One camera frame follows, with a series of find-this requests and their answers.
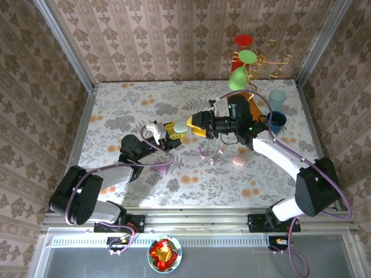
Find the mint green earbud charging case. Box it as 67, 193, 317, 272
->
173, 120, 188, 134

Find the floral table cover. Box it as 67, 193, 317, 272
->
79, 81, 334, 208

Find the green plastic wine glass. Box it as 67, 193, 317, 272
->
228, 49, 258, 91

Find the dark blue mug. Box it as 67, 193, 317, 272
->
259, 111, 288, 136

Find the pale teal plastic cup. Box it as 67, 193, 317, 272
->
267, 89, 288, 112

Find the red plastic wine glass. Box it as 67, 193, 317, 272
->
231, 34, 253, 75

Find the black power connector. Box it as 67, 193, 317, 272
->
268, 236, 290, 251
106, 236, 131, 251

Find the red gold foil candy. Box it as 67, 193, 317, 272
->
149, 239, 178, 266

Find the white patterned bowl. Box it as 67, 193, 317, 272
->
147, 234, 183, 273

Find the gold wire rack wooden base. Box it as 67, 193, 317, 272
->
227, 39, 295, 116

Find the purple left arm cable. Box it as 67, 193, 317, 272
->
49, 125, 174, 257

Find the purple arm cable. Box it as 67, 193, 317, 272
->
214, 90, 353, 278
49, 125, 174, 257

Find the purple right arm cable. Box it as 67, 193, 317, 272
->
214, 90, 353, 278

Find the aluminium table side rail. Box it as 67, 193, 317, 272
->
294, 79, 350, 211
27, 83, 98, 278

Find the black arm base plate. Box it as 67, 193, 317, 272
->
94, 214, 146, 234
248, 213, 301, 233

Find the aluminium front rail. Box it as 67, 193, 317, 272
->
40, 206, 356, 234

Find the white slotted cable duct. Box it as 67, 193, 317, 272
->
50, 233, 270, 248

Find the aluminium frame post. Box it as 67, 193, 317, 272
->
295, 0, 353, 87
33, 0, 96, 93

